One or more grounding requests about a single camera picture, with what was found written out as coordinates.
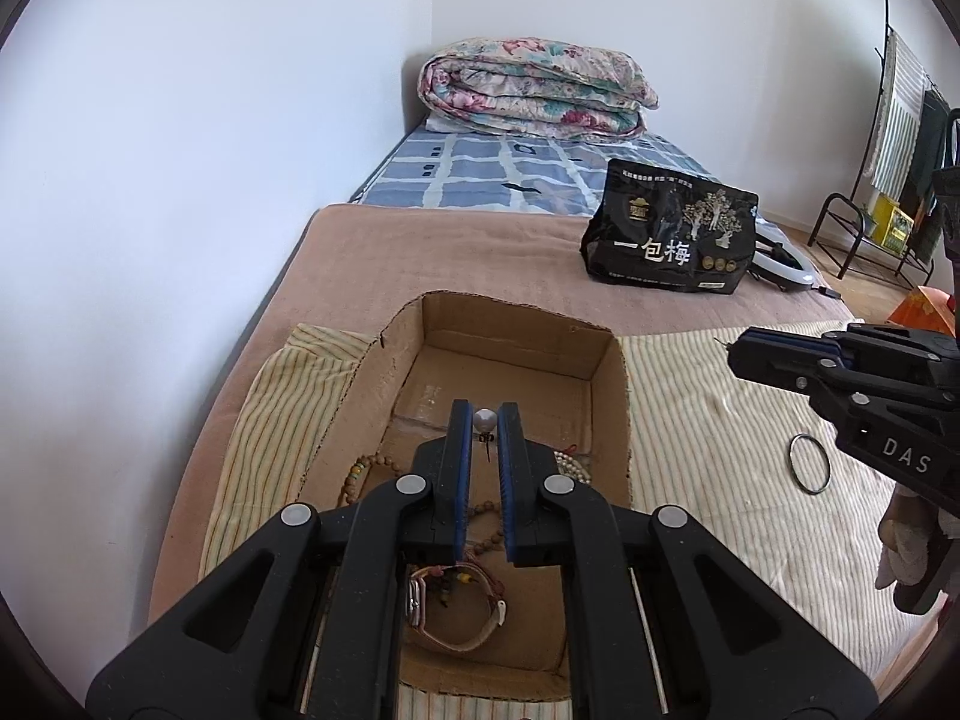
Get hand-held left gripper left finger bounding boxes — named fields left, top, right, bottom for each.
left=85, top=399, right=477, bottom=720

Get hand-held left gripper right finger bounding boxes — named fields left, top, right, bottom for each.
left=495, top=403, right=878, bottom=720

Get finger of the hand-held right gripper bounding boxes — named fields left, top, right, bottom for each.
left=736, top=322, right=960, bottom=366
left=726, top=350, right=850, bottom=396

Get pearl earring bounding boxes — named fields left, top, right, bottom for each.
left=472, top=407, right=498, bottom=466

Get white bead bracelet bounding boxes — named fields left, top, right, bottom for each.
left=553, top=451, right=597, bottom=485

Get black bangle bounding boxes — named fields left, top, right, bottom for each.
left=789, top=433, right=832, bottom=497

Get brown wooden bead necklace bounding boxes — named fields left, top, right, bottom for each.
left=337, top=452, right=505, bottom=608

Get cardboard box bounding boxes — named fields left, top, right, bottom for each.
left=296, top=291, right=637, bottom=698

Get wristwatch with tan strap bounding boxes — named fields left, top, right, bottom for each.
left=405, top=561, right=507, bottom=653

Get person's right hand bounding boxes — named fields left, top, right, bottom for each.
left=874, top=484, right=938, bottom=590

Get black metal clothes rack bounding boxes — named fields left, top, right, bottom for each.
left=808, top=0, right=946, bottom=290

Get black snack bag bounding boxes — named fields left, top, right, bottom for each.
left=580, top=159, right=760, bottom=295

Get yellow box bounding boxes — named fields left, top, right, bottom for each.
left=870, top=193, right=916, bottom=252

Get yellow striped cloth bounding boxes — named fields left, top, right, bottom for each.
left=199, top=322, right=946, bottom=720

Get tan blanket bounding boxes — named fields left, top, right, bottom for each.
left=146, top=206, right=856, bottom=623

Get dark hanging clothes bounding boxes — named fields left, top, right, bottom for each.
left=904, top=86, right=960, bottom=256

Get striped hanging towel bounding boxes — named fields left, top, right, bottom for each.
left=870, top=28, right=929, bottom=200

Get blue plaid bedsheet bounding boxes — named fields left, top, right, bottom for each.
left=349, top=127, right=758, bottom=217

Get folded floral quilt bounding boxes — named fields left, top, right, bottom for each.
left=418, top=36, right=659, bottom=140

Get white ring light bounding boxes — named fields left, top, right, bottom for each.
left=742, top=217, right=822, bottom=290

